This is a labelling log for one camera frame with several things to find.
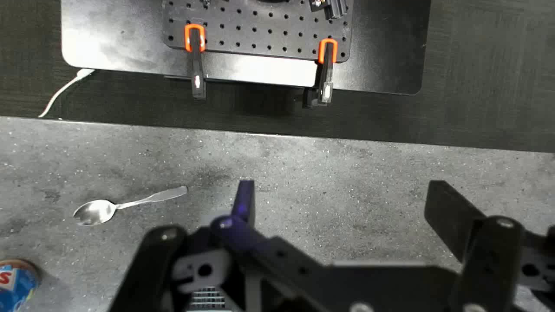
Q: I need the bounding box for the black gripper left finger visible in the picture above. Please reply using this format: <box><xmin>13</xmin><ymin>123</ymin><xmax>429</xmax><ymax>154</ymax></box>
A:
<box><xmin>110</xmin><ymin>178</ymin><xmax>332</xmax><ymax>312</ymax></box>

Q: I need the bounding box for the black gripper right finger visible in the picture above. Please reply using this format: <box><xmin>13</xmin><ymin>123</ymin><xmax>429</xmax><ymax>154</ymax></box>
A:
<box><xmin>424</xmin><ymin>178</ymin><xmax>555</xmax><ymax>312</ymax></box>

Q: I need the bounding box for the black perforated mounting board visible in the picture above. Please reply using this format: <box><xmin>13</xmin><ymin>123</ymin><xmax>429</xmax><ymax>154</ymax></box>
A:
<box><xmin>162</xmin><ymin>0</ymin><xmax>354</xmax><ymax>64</ymax></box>

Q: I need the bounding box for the blue lidded jar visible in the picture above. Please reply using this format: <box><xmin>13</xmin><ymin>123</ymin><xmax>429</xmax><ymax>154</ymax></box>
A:
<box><xmin>0</xmin><ymin>256</ymin><xmax>42</xmax><ymax>312</ymax></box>

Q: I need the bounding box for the grey robot mounting table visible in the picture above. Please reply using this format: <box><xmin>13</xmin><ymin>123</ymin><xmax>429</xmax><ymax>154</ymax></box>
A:
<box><xmin>60</xmin><ymin>0</ymin><xmax>433</xmax><ymax>95</ymax></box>

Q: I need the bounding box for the black clamp with orange handle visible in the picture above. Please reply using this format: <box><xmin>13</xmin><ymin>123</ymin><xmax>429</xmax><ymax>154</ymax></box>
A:
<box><xmin>304</xmin><ymin>36</ymin><xmax>341</xmax><ymax>110</ymax></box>
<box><xmin>183</xmin><ymin>22</ymin><xmax>211</xmax><ymax>100</ymax></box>

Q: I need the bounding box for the white cable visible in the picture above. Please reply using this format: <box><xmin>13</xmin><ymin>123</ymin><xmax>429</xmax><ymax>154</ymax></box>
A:
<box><xmin>37</xmin><ymin>67</ymin><xmax>98</xmax><ymax>119</ymax></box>

